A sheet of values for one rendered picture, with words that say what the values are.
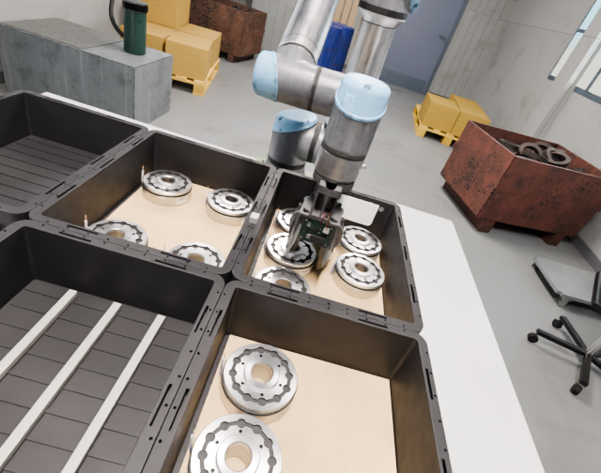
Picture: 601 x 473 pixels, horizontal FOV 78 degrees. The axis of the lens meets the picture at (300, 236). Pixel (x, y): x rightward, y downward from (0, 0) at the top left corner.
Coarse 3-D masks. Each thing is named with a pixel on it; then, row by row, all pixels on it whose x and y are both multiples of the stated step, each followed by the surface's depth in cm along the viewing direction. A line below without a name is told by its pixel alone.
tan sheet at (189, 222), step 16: (192, 192) 86; (208, 192) 88; (128, 208) 75; (144, 208) 77; (160, 208) 78; (176, 208) 80; (192, 208) 81; (144, 224) 73; (160, 224) 74; (176, 224) 75; (192, 224) 77; (208, 224) 78; (224, 224) 80; (160, 240) 70; (176, 240) 71; (192, 240) 73; (208, 240) 74; (224, 240) 75; (224, 256) 71
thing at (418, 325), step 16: (304, 176) 86; (272, 192) 76; (352, 192) 86; (400, 208) 85; (256, 224) 65; (400, 224) 80; (400, 240) 74; (240, 256) 57; (240, 272) 54; (272, 288) 54; (288, 288) 54; (336, 304) 54; (416, 304) 59; (384, 320) 55; (400, 320) 55; (416, 320) 56
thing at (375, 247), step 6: (348, 228) 86; (354, 228) 87; (360, 228) 87; (348, 234) 84; (366, 234) 86; (372, 234) 86; (342, 240) 81; (348, 240) 82; (372, 240) 84; (378, 240) 85; (348, 246) 80; (354, 246) 81; (360, 246) 81; (366, 246) 82; (372, 246) 82; (378, 246) 83; (360, 252) 79; (366, 252) 80; (372, 252) 80
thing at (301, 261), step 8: (272, 240) 74; (280, 240) 75; (272, 248) 73; (280, 248) 73; (304, 248) 75; (312, 248) 76; (272, 256) 71; (280, 256) 71; (288, 256) 71; (296, 256) 72; (304, 256) 73; (312, 256) 73; (288, 264) 70; (296, 264) 70; (304, 264) 71
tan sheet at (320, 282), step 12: (336, 252) 82; (264, 264) 73; (312, 276) 74; (324, 276) 75; (312, 288) 71; (324, 288) 72; (336, 288) 73; (336, 300) 70; (348, 300) 71; (360, 300) 72; (372, 300) 73
